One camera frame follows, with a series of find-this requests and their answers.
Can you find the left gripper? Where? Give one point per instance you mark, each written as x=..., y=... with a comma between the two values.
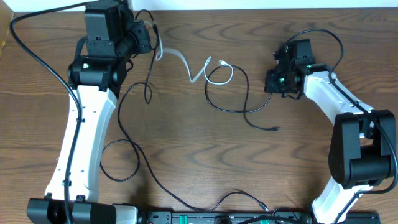
x=143, y=38

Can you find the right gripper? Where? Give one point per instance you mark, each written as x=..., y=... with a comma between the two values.
x=270, y=86

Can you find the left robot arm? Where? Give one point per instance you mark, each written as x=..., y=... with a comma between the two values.
x=113, y=36

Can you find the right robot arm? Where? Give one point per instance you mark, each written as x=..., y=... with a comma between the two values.
x=362, y=151

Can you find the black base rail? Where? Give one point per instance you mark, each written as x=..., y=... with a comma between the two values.
x=281, y=215

